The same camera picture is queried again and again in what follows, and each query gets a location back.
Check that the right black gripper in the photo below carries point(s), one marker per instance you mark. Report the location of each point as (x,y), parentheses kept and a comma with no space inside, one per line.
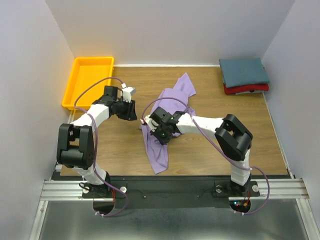
(162,140)

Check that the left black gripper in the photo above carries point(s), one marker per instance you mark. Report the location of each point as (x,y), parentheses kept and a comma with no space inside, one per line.
(131,110)

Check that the purple t shirt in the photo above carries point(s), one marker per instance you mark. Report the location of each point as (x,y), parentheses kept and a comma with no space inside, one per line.
(171,100)

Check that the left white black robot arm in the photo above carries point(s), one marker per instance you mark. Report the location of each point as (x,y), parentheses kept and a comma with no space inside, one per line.
(77,143)

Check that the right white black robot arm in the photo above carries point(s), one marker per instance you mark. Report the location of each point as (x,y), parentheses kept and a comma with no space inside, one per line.
(227,135)

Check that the yellow plastic bin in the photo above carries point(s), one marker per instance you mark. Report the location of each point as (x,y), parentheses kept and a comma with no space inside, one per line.
(85,72)

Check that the folded red t shirt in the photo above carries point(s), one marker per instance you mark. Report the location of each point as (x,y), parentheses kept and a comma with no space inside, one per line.
(249,88)

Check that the folded teal t shirt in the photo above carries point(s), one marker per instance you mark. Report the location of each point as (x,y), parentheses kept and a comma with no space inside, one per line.
(243,71)

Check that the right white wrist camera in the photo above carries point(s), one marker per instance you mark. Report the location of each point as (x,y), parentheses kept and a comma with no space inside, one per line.
(148,124)

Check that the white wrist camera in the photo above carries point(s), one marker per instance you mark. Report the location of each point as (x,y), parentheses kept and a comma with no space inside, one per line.
(148,124)
(127,93)

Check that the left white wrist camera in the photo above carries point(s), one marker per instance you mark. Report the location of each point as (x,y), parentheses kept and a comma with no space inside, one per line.
(127,93)

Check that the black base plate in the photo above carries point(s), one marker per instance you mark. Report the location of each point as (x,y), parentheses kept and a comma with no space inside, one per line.
(169,192)

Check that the aluminium frame rail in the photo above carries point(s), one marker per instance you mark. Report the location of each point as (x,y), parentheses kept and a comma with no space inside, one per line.
(280,212)

